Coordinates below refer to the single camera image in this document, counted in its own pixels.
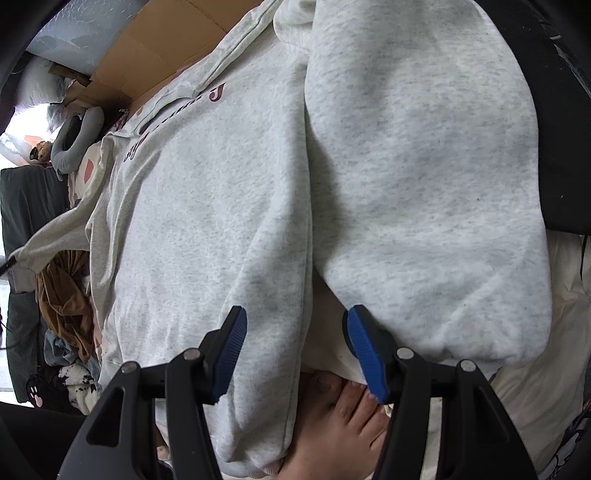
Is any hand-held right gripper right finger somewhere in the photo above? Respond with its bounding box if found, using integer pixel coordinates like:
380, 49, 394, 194
342, 305, 539, 480

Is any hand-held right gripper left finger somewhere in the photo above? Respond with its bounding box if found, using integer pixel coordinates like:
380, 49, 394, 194
58, 305, 249, 480

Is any light grey sweatshirt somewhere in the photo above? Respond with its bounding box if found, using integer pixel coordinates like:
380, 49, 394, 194
9, 0, 555, 479

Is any person's bare foot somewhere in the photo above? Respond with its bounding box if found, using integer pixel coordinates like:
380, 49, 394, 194
281, 371, 394, 480

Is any white black fluffy blanket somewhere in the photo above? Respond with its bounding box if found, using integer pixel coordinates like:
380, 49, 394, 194
58, 362, 103, 417

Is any brown garment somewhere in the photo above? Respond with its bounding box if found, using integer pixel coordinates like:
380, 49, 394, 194
37, 249, 96, 366

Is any cream bear print bedsheet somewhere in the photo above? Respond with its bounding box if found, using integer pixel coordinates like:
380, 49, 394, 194
67, 106, 591, 480

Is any dark grey duvet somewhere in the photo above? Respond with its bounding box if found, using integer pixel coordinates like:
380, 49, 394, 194
6, 276, 52, 408

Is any grey neck pillow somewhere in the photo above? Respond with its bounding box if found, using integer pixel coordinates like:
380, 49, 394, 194
51, 106, 105, 174

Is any black folded garment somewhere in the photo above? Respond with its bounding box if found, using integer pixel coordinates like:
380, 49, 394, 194
512, 0, 591, 237

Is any flat cardboard sheet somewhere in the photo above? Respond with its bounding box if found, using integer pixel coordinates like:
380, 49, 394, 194
62, 0, 260, 121

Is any white pillow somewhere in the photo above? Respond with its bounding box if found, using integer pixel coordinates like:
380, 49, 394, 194
14, 58, 68, 112

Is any plastic-wrapped grey mattress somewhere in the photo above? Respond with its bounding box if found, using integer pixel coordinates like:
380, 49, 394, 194
25, 0, 154, 75

